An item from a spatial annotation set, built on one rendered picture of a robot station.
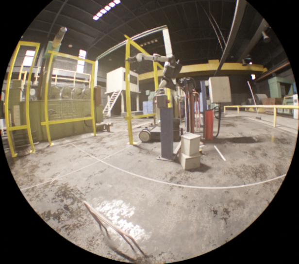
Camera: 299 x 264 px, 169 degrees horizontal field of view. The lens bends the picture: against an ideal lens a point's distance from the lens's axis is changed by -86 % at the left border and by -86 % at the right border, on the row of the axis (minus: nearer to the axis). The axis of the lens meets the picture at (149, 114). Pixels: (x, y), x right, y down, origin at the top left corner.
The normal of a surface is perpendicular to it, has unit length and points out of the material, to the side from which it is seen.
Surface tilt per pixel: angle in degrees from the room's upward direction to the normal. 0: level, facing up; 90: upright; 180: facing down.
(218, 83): 90
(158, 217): 0
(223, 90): 90
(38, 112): 90
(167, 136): 90
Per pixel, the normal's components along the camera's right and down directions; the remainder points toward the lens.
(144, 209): -0.05, -1.00
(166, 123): -0.46, 0.07
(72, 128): 0.88, -0.03
